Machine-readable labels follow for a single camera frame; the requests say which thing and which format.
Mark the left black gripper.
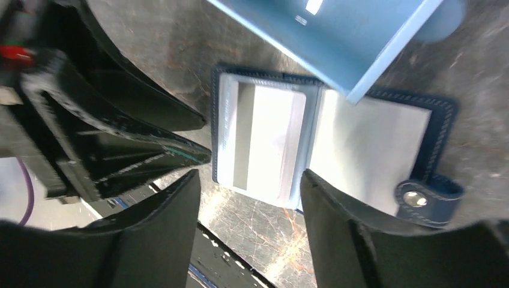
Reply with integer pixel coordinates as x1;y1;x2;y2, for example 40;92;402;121
1;1;211;202

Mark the blue purple three-bin tray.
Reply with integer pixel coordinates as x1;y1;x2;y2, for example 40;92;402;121
213;0;466;103

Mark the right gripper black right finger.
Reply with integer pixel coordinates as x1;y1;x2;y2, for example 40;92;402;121
301;170;508;287

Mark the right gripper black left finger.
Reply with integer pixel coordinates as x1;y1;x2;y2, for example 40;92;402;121
1;169;201;287

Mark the blue card holder wallet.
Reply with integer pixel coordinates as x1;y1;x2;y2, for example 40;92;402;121
211;64;463;227

